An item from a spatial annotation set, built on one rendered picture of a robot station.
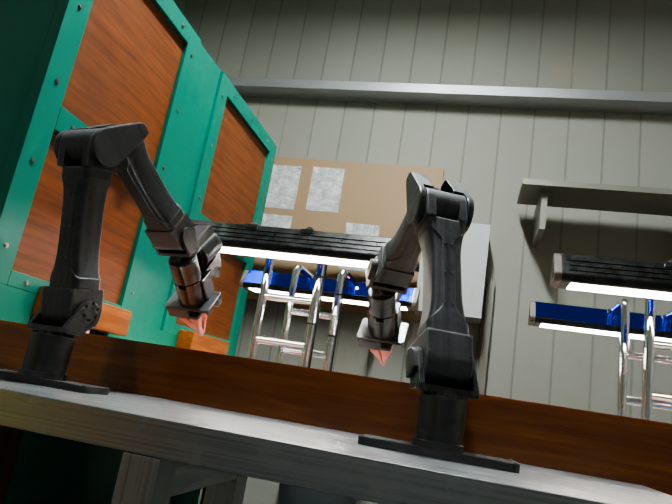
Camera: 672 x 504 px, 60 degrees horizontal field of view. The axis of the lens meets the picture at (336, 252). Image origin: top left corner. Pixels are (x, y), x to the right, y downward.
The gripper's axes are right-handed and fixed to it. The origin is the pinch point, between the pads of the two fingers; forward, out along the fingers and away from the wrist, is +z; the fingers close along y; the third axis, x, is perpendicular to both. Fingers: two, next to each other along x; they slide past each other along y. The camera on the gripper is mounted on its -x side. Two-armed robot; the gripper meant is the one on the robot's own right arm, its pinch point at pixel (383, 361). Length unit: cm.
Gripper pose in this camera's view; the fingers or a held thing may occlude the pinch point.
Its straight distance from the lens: 132.2
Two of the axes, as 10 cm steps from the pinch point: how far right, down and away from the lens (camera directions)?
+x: -2.6, 5.4, -8.0
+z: 0.7, 8.3, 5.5
